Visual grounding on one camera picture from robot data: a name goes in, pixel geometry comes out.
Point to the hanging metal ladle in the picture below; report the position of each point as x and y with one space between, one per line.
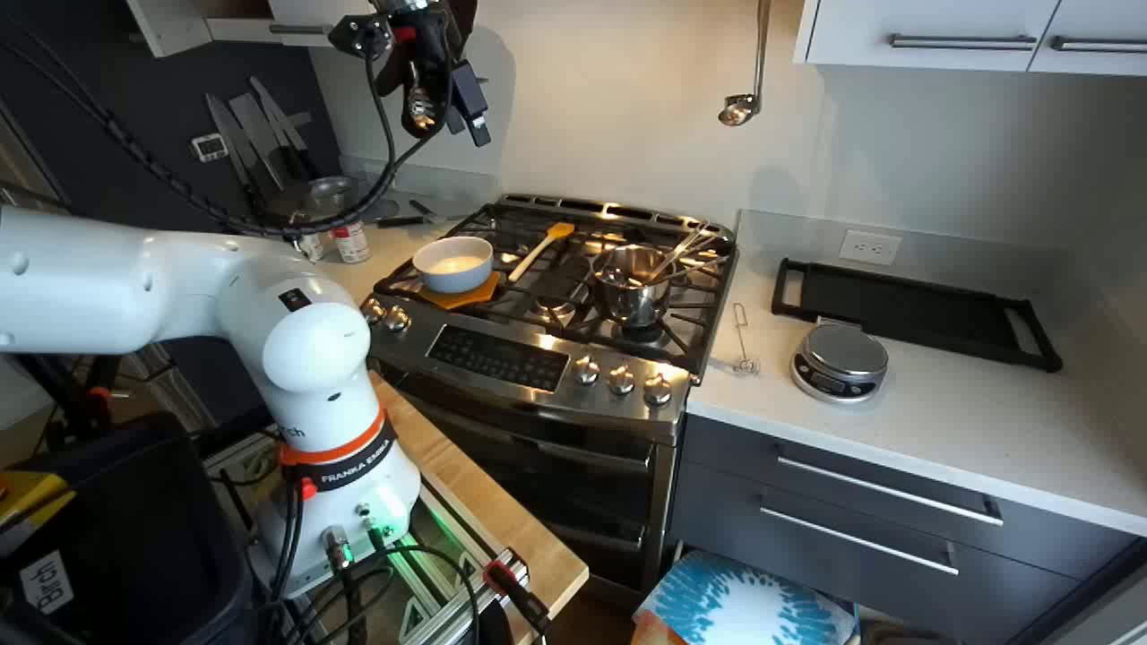
747 106

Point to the orange hexagonal silicone trivet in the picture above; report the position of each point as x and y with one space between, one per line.
478 296

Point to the knife rack with knives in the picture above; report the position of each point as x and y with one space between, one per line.
261 142

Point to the grey drawer cabinet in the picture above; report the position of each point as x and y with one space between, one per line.
918 548

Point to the wooden mounting board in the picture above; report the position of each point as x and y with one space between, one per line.
556 570

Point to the small glass jar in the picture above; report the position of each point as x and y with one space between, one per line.
353 243

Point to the white upper cabinet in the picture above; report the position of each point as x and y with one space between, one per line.
1044 38

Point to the white bowl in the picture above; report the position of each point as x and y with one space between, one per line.
452 264

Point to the black tray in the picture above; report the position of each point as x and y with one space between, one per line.
918 312

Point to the stainless steel pot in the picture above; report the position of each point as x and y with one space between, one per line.
634 283

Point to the wooden spoon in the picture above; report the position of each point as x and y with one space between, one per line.
555 233

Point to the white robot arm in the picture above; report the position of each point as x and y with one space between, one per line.
98 288

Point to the round kitchen scale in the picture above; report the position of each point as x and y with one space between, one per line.
839 363

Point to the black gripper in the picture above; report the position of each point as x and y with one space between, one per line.
417 46

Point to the stainless steel gas stove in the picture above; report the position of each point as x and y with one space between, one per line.
567 409

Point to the wall power outlet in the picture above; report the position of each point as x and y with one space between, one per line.
868 243

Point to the metal utensil in pot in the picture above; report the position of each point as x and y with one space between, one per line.
690 243

